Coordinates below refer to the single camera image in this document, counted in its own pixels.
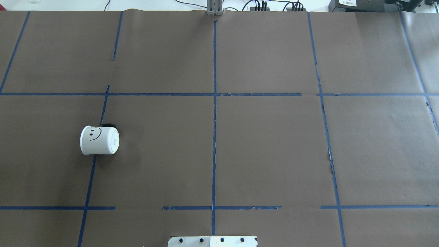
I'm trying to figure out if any white smiley face mug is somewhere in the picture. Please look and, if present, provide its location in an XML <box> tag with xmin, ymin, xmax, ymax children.
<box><xmin>80</xmin><ymin>123</ymin><xmax>120</xmax><ymax>156</ymax></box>

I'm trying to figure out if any brown paper table cover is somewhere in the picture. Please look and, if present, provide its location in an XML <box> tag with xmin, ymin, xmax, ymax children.
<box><xmin>1</xmin><ymin>9</ymin><xmax>438</xmax><ymax>247</ymax></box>

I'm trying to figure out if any black power strip left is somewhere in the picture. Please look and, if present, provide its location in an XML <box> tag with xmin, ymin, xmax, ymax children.
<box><xmin>249</xmin><ymin>0</ymin><xmax>268</xmax><ymax>12</ymax></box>

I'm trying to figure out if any black power strip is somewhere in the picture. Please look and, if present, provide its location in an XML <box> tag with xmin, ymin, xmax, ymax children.
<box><xmin>282</xmin><ymin>0</ymin><xmax>306</xmax><ymax>12</ymax></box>
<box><xmin>249</xmin><ymin>0</ymin><xmax>268</xmax><ymax>12</ymax></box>

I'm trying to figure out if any white metal plate with holes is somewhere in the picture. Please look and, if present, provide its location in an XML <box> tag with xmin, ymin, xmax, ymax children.
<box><xmin>167</xmin><ymin>236</ymin><xmax>258</xmax><ymax>247</ymax></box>

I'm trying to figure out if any black power strip right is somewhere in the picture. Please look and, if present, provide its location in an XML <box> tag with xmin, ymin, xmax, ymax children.
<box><xmin>282</xmin><ymin>0</ymin><xmax>306</xmax><ymax>12</ymax></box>

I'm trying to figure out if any black device with label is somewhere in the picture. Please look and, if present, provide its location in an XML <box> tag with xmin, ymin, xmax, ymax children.
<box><xmin>328</xmin><ymin>0</ymin><xmax>423</xmax><ymax>12</ymax></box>

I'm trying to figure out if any grey aluminium profile post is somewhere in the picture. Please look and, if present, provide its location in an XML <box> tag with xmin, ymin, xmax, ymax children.
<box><xmin>206</xmin><ymin>0</ymin><xmax>224</xmax><ymax>16</ymax></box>

